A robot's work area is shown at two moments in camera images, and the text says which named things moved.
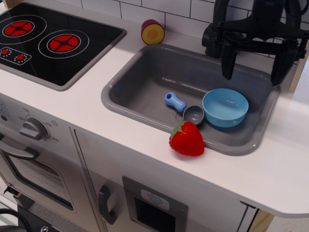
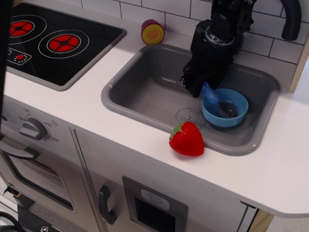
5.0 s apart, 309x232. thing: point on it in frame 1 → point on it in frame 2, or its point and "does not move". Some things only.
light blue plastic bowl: x=225 y=108 does not move
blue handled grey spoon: x=192 y=113 → x=224 y=108
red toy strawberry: x=187 y=138 does not move
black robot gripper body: x=267 y=29 → x=215 y=42
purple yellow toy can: x=152 y=32 does not move
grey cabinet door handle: x=110 y=217 does not move
